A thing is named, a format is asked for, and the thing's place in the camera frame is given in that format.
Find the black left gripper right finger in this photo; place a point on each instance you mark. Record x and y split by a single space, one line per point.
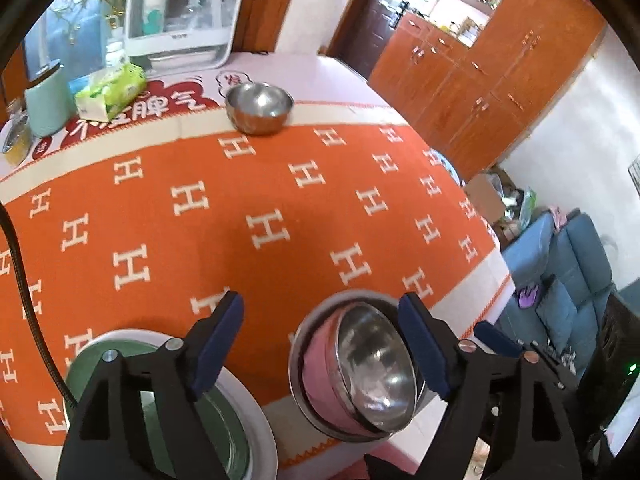
510 402

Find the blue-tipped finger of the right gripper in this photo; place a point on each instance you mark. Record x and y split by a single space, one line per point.
496 340

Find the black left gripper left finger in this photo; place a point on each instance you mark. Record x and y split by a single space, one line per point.
107 437

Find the green plate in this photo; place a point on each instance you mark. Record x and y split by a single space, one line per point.
222 425

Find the pink steel bowl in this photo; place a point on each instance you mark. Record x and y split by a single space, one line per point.
324 384

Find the plain white plate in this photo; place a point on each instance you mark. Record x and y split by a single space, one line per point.
263 448

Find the large steel bowl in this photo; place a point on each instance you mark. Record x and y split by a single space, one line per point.
350 371

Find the small copper steel bowl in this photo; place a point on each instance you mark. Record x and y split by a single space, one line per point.
258 109

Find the blue sofa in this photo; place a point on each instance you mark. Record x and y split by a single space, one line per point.
562 281

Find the cardboard box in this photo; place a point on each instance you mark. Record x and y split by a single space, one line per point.
507 209

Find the orange H-pattern blanket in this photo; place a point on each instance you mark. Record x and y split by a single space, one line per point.
149 225

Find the wooden cabinet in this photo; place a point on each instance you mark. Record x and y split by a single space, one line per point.
473 104

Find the yellow tin can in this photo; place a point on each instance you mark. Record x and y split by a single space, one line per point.
18 141

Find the dark brown door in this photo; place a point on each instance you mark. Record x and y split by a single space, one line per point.
363 30

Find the mint green canister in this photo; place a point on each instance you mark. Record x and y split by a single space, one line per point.
48 100

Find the green tissue pack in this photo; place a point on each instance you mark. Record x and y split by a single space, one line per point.
109 92

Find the pink printed tablecloth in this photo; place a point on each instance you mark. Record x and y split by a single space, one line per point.
190 103

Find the white dish rack box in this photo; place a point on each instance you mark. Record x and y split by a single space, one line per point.
162 35

